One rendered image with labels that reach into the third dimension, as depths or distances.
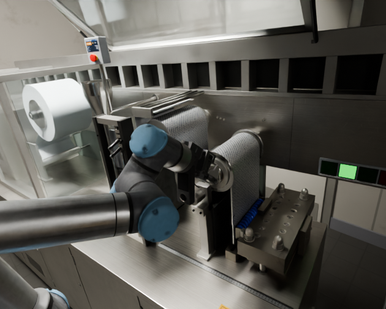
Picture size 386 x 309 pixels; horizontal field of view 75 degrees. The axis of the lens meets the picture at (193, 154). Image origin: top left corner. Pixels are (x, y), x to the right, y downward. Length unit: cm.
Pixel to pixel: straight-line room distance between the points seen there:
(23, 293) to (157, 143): 42
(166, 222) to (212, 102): 80
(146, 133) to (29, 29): 340
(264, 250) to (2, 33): 352
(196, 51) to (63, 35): 296
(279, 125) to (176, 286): 70
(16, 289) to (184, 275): 53
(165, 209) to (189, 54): 88
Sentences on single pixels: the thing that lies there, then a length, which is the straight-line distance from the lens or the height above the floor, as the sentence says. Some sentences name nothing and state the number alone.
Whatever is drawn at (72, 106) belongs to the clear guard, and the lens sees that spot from 159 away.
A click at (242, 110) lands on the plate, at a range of 110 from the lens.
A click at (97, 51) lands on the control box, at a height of 166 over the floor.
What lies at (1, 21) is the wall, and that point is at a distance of 381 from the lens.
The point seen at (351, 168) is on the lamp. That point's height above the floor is 120.
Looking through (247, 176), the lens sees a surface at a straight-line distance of 95.
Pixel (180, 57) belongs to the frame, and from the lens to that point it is 124.
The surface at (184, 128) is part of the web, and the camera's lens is 98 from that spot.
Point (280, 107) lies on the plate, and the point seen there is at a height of 140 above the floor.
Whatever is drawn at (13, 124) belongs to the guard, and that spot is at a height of 138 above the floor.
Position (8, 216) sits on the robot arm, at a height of 146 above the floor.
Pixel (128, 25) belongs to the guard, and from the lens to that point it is 134.
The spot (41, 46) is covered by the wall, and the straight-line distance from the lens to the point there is 387.
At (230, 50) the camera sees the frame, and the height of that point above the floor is 161.
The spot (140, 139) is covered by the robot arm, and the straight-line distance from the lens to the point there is 55.
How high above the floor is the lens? 165
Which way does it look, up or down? 23 degrees down
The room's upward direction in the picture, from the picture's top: 5 degrees counter-clockwise
